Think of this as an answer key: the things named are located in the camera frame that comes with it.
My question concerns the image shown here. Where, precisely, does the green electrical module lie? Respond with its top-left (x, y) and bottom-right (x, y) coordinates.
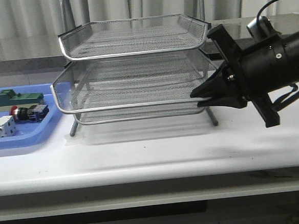
top-left (0, 89), bottom-right (44, 112)

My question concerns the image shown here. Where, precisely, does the mesh tray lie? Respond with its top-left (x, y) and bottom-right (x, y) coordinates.
top-left (51, 49), bottom-right (217, 114)
top-left (58, 14), bottom-right (211, 61)
top-left (74, 102), bottom-right (205, 125)

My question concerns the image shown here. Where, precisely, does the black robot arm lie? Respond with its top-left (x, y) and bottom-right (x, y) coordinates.
top-left (190, 17), bottom-right (299, 128)

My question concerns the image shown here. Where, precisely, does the red emergency stop button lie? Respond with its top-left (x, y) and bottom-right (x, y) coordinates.
top-left (9, 104), bottom-right (49, 122)

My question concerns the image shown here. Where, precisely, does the blue plastic tray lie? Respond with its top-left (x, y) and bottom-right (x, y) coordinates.
top-left (0, 83), bottom-right (62, 150)

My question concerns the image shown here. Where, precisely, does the white circuit breaker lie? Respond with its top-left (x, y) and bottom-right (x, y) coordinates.
top-left (0, 116), bottom-right (17, 138)

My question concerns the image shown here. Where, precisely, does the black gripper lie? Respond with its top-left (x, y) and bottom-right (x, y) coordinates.
top-left (190, 25), bottom-right (291, 128)

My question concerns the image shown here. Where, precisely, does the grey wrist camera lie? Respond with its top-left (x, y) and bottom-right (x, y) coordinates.
top-left (247, 16), bottom-right (277, 42)

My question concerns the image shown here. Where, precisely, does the grey metal rack frame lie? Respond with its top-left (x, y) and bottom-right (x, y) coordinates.
top-left (58, 0), bottom-right (219, 138)

